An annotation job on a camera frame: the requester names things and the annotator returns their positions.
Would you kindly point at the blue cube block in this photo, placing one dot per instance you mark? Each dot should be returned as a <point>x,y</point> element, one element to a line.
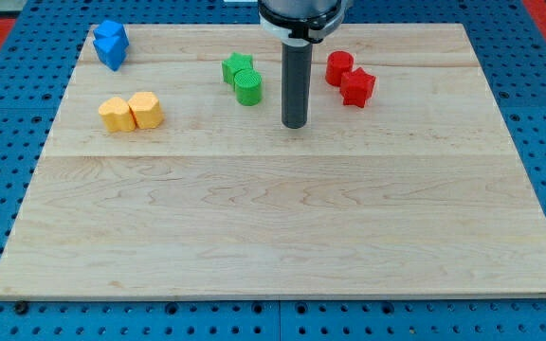
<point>110,29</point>

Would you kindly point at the green star block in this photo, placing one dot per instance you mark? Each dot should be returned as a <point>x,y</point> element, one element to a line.
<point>235,63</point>

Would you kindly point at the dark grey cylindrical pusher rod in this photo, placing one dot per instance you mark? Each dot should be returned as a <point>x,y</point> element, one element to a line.
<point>296,72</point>

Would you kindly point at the green cylinder block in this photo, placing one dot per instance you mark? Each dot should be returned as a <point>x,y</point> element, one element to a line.
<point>248,87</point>

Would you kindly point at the yellow heart block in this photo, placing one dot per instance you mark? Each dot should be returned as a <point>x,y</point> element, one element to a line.
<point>116,115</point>

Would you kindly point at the light wooden board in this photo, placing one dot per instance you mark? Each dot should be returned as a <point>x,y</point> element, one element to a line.
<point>419,195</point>

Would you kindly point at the yellow hexagon block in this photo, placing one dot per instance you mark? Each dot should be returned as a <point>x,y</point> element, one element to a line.
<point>146,109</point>

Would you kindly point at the blue triangle block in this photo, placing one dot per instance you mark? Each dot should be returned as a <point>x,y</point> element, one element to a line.
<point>111,51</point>

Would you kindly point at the red star block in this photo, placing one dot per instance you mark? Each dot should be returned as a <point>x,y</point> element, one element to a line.
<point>356,87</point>

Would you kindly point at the red cylinder block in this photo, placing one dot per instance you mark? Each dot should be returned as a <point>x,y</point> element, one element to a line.
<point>338,63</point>

